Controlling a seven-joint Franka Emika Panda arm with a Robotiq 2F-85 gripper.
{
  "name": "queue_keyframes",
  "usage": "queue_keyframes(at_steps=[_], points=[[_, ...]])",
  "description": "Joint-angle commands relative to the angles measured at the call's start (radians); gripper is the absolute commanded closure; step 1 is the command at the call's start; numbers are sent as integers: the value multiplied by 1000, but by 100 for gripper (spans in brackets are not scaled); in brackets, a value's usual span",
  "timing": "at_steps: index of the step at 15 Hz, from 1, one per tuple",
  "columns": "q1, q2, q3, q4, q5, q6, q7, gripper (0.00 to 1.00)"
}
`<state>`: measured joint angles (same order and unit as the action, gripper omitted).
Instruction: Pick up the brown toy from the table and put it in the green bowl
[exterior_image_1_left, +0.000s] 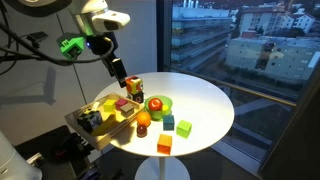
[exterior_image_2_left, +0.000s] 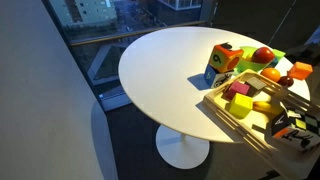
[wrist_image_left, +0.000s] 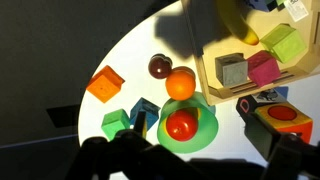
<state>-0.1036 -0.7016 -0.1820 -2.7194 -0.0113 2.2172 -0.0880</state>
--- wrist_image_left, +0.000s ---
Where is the multicolour large cube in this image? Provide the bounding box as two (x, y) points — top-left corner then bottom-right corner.
(255, 102), (313, 143)

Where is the magenta cube block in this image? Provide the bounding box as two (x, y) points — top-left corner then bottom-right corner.
(247, 50), (281, 87)

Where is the light green cube block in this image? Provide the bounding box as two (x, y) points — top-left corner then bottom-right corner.
(260, 24), (306, 63)

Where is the dark blue cube block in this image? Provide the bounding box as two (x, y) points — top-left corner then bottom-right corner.
(244, 0), (278, 12)

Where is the orange cube block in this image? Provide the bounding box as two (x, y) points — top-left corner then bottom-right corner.
(86, 65), (125, 103)

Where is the orange fruit toy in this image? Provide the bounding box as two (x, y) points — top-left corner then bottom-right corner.
(165, 71), (196, 100)

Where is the brown plum toy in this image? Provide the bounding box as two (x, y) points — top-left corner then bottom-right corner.
(148, 54), (172, 79)

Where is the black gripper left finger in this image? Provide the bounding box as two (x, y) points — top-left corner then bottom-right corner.
(134, 111), (147, 138)

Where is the white paper label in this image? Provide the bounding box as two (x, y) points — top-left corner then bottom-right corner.
(284, 0), (309, 22)

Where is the red tomato toy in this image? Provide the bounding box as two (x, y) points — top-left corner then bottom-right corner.
(165, 109), (199, 142)

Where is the green bowl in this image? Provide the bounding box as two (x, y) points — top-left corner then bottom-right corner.
(157, 92), (219, 153)

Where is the wooden tray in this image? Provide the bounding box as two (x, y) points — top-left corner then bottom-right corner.
(181, 0), (320, 105)

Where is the black patterned cube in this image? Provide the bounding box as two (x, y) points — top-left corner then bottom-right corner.
(236, 86), (289, 118)

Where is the yellow banana toy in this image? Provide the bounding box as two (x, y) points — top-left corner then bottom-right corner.
(216, 0), (259, 46)

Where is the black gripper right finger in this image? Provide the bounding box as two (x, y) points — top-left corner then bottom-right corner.
(244, 113), (280, 160)

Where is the teal cube block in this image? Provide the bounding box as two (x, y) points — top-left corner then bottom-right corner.
(130, 98), (160, 129)

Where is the grey cube block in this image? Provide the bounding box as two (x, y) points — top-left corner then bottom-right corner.
(215, 53), (248, 87)

